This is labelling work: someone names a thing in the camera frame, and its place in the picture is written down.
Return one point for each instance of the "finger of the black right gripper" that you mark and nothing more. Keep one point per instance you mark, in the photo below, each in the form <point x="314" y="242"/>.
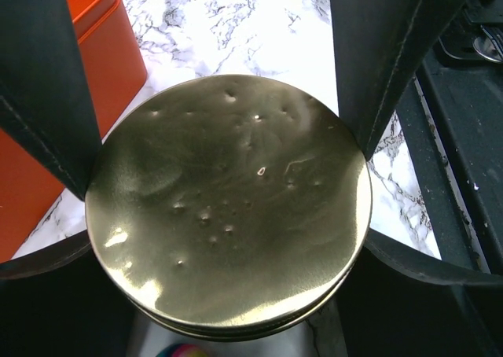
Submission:
<point x="46" y="105"/>
<point x="378" y="46"/>

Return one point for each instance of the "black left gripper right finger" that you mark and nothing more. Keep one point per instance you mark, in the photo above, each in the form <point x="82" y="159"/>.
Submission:
<point x="398" y="301"/>

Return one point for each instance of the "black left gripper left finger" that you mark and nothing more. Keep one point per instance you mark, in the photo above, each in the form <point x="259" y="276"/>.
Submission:
<point x="58" y="301"/>

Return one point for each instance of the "clear glass jar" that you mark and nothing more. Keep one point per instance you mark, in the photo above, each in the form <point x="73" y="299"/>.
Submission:
<point x="149" y="339"/>

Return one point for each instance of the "gold round jar lid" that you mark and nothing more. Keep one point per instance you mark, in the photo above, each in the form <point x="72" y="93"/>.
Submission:
<point x="229" y="207"/>

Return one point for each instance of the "orange tray of clear lollipops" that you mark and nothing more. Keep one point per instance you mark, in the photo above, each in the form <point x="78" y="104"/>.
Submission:
<point x="115" y="72"/>

